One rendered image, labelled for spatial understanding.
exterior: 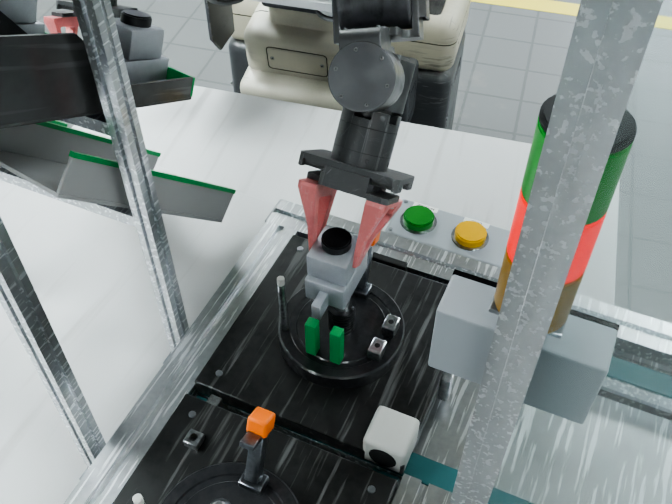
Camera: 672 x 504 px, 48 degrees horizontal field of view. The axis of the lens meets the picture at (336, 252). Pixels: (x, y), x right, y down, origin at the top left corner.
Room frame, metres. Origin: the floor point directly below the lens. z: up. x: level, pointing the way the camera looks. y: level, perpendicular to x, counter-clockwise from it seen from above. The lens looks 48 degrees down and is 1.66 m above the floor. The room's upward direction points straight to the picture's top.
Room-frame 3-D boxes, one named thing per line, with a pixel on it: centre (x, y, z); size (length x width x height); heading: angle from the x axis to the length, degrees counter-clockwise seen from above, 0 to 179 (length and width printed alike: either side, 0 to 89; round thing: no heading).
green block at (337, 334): (0.45, 0.00, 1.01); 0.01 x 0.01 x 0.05; 66
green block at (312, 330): (0.47, 0.02, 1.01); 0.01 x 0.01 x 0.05; 66
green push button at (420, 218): (0.69, -0.11, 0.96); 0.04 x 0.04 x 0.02
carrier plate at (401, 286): (0.50, -0.01, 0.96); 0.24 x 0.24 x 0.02; 66
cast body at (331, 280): (0.50, 0.00, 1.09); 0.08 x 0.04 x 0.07; 156
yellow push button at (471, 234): (0.66, -0.17, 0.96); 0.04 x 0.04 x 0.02
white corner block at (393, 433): (0.37, -0.06, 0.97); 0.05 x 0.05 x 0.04; 66
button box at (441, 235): (0.66, -0.17, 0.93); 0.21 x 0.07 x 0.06; 66
